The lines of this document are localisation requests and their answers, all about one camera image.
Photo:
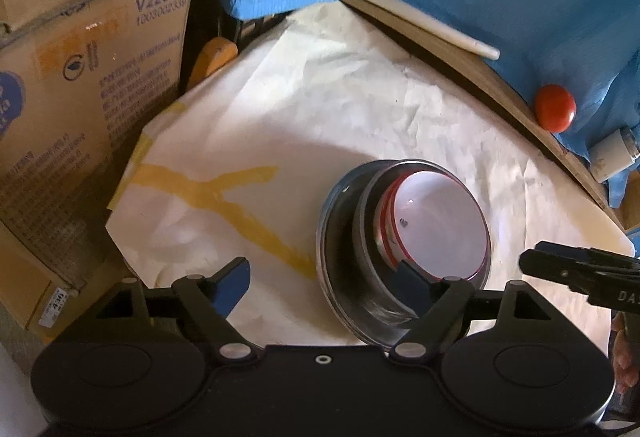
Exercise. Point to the white thermos bottle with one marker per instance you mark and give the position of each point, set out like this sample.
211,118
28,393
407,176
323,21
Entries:
612,152

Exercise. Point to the floral white red-rimmed bowl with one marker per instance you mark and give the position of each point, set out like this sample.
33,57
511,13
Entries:
440,227

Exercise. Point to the deep steel bowl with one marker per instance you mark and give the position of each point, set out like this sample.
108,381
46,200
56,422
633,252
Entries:
367,237

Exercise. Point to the cream paper table cover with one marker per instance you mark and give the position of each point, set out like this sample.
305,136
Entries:
300,117

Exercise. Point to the red tomato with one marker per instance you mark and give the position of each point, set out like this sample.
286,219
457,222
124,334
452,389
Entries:
555,108

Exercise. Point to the white stick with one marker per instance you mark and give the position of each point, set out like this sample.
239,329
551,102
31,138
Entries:
425,14

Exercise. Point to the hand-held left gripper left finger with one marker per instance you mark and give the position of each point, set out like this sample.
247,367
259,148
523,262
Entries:
235,279

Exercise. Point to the large shallow steel bowl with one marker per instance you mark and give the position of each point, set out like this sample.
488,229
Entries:
335,257

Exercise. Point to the person's right hand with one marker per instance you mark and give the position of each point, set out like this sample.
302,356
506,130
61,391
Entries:
629,362

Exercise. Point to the plain white red-rimmed bowl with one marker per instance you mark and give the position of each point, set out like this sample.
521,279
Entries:
386,227

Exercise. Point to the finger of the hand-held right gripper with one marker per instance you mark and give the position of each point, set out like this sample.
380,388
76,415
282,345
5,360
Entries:
555,267

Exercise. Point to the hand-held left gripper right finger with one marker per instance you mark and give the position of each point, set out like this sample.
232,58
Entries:
412,287

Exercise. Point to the cardboard box with white label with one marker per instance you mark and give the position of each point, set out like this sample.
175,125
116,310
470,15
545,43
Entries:
30,297

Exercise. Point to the cardboard box with blue logo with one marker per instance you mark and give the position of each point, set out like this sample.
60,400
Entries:
85,117

